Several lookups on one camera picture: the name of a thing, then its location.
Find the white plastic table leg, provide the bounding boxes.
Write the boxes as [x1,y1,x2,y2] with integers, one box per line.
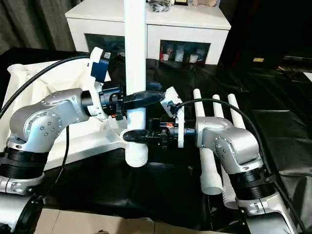
[213,95,241,210]
[123,0,149,168]
[228,94,247,130]
[192,89,224,195]

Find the white plastic table top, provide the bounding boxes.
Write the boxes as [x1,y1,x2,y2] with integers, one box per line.
[0,58,137,171]

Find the white cabinet with glass doors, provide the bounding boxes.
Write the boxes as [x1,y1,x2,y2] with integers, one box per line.
[65,0,231,65]

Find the grey curtain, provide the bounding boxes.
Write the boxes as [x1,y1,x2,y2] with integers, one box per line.
[0,0,75,54]

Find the black work mat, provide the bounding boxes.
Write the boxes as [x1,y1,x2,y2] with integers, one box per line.
[0,47,312,232]

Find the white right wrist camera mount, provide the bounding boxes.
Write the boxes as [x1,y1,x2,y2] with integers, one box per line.
[160,86,188,149]

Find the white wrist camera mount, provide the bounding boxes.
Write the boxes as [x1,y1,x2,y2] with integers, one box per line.
[160,86,188,149]
[86,47,112,122]

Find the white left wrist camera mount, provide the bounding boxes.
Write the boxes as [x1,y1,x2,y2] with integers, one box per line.
[86,47,112,122]

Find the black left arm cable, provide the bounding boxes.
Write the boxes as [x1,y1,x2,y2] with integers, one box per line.
[0,56,91,118]

